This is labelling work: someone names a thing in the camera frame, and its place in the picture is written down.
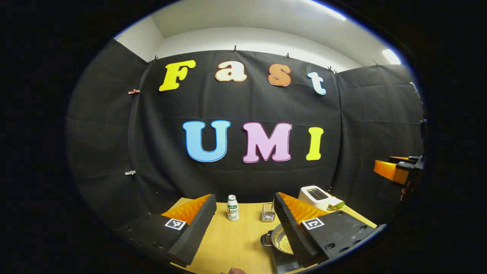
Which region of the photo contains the white toaster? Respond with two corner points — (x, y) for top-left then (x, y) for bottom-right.
(298, 185), (335, 210)

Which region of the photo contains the steel pot with black handle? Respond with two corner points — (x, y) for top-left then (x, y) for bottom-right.
(260, 223), (295, 255)

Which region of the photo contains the pile of yellow soybeans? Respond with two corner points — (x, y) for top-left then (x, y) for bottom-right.
(279, 235), (294, 255)

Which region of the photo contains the wire mesh utensil holder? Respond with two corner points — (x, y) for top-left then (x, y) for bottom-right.
(261, 203), (276, 222)

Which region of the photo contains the long ceiling light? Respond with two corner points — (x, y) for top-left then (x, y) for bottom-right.
(301, 0), (347, 21)

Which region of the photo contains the small ceiling light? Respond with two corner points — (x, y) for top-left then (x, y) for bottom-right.
(382, 49), (402, 65)

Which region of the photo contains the white drink bottle green label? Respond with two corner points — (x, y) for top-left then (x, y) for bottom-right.
(227, 195), (240, 221)

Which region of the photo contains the black induction cooktop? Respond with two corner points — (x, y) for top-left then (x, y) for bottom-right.
(271, 244), (305, 274)

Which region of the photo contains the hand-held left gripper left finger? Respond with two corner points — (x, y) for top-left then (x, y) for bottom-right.
(116, 194), (217, 267)

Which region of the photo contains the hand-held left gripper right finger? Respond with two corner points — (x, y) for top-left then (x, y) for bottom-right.
(273, 192), (387, 268)

